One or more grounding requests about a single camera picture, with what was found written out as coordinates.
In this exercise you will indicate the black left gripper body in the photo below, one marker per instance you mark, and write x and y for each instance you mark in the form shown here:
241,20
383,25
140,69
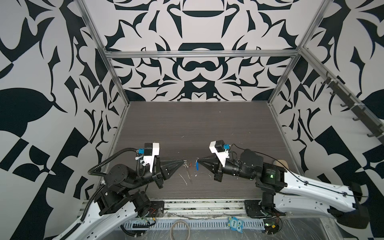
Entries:
160,172

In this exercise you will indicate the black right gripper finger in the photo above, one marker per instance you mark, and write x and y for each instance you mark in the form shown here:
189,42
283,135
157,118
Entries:
208,160
212,167

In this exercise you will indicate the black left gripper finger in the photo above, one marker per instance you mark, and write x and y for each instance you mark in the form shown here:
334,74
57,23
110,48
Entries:
169,171
173,163

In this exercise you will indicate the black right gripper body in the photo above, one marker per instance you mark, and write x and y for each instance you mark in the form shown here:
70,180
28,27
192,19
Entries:
220,172

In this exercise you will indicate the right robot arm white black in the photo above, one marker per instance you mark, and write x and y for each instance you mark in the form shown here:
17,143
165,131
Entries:
285,191

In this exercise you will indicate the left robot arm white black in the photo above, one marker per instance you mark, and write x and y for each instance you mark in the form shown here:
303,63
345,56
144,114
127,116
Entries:
118,200

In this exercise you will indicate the beige tape roll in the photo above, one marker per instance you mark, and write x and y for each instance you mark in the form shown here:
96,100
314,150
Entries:
180,230

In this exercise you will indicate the blue owl toy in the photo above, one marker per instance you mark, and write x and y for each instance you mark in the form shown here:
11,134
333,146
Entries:
235,224

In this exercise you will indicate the beige sponge block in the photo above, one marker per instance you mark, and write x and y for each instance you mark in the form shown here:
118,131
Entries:
281,163

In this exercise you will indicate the green lit circuit board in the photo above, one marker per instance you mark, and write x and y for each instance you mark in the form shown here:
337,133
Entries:
272,226

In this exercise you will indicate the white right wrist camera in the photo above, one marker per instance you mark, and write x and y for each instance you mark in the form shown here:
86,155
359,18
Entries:
221,150

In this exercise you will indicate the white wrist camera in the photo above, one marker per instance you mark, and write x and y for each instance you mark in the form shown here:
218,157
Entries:
146,155
221,150

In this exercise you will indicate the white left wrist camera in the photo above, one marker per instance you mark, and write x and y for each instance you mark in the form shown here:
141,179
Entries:
146,155

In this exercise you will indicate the white slotted cable duct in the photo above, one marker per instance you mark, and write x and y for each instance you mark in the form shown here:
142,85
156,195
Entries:
202,224

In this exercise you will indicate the black wall hook rack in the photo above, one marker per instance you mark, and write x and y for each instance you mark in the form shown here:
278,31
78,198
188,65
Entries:
350,102

